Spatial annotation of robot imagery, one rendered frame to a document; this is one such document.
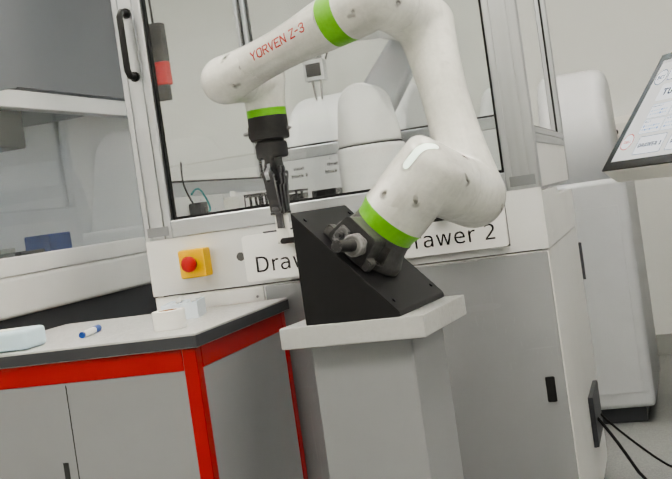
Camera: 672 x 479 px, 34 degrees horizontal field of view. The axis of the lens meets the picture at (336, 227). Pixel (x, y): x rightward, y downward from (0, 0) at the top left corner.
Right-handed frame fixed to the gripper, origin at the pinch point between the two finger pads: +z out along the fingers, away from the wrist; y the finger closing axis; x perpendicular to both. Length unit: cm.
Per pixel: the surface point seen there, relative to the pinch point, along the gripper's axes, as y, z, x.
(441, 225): -15.8, 4.8, 34.0
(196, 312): 11.3, 16.1, -19.6
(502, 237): -16, 9, 48
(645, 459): -128, 93, 69
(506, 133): -18, -15, 52
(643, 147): 4, -6, 82
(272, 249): -1.5, 4.6, -3.9
